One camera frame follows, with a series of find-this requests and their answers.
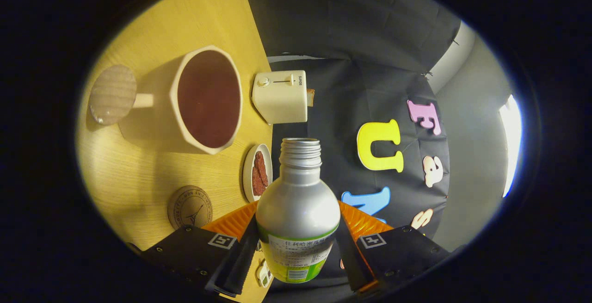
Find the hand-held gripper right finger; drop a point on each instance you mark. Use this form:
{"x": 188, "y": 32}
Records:
{"x": 351, "y": 261}

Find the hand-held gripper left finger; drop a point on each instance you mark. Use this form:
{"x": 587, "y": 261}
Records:
{"x": 240, "y": 266}

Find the round cork coaster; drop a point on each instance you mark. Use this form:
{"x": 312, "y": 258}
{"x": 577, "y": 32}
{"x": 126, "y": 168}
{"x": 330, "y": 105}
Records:
{"x": 189, "y": 207}

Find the silver juice bottle green label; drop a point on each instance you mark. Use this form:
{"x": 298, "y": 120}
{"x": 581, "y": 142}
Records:
{"x": 298, "y": 201}

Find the divided plate with grains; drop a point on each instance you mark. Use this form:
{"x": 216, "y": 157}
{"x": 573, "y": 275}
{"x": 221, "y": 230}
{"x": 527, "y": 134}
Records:
{"x": 264, "y": 274}

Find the small white oval plate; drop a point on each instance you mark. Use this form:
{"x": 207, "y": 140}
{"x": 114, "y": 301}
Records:
{"x": 248, "y": 173}

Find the red sausage pieces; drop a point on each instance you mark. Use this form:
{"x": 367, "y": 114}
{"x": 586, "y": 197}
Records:
{"x": 260, "y": 173}

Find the wooden table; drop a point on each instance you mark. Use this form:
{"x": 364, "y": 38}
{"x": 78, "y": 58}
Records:
{"x": 138, "y": 164}

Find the brown toast slice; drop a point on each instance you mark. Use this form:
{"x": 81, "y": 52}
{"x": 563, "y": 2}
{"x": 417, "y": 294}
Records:
{"x": 311, "y": 97}

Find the cream toaster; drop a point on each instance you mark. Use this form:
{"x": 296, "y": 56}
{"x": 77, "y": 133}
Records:
{"x": 280, "y": 97}

